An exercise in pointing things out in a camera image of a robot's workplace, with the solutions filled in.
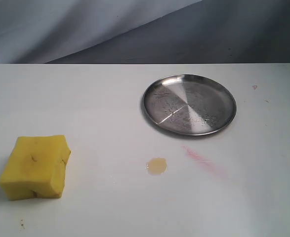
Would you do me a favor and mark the small yellowish liquid spill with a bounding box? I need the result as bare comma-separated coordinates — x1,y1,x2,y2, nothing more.
146,158,167,175

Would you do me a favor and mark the round steel plate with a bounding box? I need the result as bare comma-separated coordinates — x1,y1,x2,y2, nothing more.
141,74,237,136

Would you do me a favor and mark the yellow sponge block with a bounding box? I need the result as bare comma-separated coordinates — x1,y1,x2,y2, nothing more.
0,135,71,200

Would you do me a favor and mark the grey-blue backdrop cloth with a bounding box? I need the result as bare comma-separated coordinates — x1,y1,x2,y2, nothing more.
0,0,205,64

